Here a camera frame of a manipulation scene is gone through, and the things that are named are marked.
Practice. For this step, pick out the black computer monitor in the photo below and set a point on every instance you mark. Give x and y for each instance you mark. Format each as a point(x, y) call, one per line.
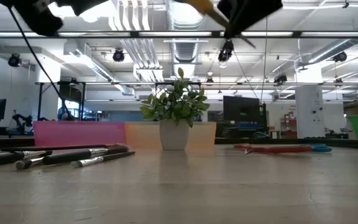
point(241, 109)

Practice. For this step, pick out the thin black paintbrush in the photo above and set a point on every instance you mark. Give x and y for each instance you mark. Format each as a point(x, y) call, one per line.
point(26, 163)
point(104, 158)

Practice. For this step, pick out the silver ventilation duct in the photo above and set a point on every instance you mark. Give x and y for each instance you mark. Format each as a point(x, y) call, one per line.
point(186, 53)

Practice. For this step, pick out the black overhead crossbar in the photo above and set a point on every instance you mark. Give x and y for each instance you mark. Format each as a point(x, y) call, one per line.
point(297, 34)

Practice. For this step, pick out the green plant in white pot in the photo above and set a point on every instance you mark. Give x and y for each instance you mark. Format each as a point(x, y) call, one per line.
point(174, 137)

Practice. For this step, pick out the background black robot arm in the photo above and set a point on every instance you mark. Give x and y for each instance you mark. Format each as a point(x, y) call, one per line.
point(22, 119)

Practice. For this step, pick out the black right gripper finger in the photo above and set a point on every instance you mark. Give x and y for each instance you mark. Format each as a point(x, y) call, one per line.
point(250, 12)

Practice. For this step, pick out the black aluminium table frame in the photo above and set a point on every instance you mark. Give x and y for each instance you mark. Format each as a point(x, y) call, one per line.
point(259, 141)

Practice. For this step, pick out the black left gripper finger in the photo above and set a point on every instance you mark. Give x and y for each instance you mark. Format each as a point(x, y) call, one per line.
point(79, 6)

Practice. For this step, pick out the white building pillar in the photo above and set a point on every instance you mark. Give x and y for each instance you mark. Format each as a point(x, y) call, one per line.
point(309, 112)

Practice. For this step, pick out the pink translucent plastic bin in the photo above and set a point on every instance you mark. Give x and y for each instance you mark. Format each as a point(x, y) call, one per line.
point(79, 133)

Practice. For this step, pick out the black ceiling spotlight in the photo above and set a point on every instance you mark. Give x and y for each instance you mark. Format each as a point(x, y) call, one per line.
point(280, 79)
point(118, 55)
point(14, 60)
point(225, 52)
point(340, 56)

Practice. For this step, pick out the orange translucent plastic bin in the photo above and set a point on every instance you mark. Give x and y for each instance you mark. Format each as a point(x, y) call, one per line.
point(141, 135)

